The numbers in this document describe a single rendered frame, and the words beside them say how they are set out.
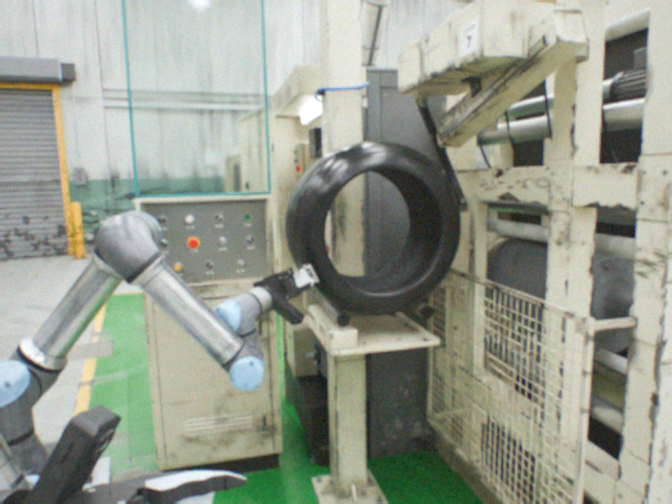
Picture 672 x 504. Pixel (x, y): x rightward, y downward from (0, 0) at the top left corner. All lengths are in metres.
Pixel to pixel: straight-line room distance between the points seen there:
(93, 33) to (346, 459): 9.58
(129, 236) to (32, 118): 9.49
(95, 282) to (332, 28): 1.20
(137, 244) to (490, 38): 0.99
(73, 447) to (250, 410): 1.91
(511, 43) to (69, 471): 1.31
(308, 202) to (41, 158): 9.23
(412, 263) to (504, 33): 0.84
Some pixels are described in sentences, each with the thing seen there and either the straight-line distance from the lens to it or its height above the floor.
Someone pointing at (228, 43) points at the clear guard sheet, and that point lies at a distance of 2.22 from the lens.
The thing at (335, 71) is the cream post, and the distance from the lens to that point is 1.90.
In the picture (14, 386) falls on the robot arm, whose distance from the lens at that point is 1.24.
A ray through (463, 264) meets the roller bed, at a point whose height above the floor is 0.99.
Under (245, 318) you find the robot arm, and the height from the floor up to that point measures 1.00.
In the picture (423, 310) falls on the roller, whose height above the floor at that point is 0.91.
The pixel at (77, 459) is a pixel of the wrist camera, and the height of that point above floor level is 1.12.
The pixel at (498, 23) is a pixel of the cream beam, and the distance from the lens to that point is 1.44.
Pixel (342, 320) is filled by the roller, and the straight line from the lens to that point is 1.54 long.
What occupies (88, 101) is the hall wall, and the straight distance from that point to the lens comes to 10.46.
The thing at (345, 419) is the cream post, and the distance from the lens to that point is 2.09.
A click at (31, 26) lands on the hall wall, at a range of 10.85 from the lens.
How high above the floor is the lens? 1.34
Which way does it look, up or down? 9 degrees down
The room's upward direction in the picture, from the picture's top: 1 degrees counter-clockwise
